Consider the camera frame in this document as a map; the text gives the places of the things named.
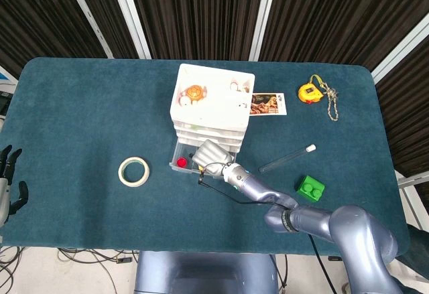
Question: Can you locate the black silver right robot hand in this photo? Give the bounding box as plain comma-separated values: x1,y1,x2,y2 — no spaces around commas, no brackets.
190,139,235,178

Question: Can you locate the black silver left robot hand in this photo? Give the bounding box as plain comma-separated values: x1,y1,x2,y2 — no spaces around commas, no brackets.
0,145,29,226

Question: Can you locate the clear drawer with red cap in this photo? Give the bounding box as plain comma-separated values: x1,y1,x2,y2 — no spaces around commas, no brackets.
168,139,238,178

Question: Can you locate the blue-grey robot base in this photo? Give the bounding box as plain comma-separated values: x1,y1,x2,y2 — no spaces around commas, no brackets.
133,250,279,294

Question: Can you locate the clear plastic drawer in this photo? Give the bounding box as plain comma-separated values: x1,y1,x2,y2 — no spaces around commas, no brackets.
176,129,244,141

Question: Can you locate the clear drawer with die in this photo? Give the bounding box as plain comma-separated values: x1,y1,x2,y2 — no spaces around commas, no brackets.
174,121,248,133

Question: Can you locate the white plastic drawer cabinet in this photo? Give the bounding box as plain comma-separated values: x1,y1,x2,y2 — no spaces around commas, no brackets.
170,63,255,154

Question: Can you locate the orange turtle toy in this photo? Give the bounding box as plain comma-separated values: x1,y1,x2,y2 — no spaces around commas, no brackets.
182,85,208,102

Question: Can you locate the clear test tube white cap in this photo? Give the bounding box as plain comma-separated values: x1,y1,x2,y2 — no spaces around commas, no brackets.
259,144,317,174

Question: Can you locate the printed photo card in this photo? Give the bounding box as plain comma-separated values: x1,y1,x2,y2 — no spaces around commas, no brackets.
249,92,288,117

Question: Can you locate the beige masking tape roll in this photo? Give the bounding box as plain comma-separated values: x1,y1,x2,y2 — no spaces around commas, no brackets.
117,156,150,188

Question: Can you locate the green building block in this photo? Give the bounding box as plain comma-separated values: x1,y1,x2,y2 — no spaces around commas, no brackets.
294,175,326,204

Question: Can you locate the teal table cloth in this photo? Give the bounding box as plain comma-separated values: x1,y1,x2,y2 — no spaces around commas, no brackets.
0,56,412,257

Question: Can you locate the yellow tape measure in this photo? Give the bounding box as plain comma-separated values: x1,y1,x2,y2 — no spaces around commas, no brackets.
298,74,328,104

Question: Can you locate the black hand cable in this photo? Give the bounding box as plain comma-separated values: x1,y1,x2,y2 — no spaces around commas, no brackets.
197,163,339,294

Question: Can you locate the floor cable bundle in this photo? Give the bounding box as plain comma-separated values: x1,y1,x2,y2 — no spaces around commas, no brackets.
0,245,141,294

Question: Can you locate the beige braided rope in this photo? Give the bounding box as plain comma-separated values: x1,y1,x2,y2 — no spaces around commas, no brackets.
320,84,339,122

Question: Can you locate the white wall strip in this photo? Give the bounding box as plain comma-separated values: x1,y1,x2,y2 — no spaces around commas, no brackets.
248,0,281,62
371,15,429,84
107,0,152,60
62,0,115,59

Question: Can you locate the white metal frame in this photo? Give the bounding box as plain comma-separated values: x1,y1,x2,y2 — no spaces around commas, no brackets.
397,169,429,228

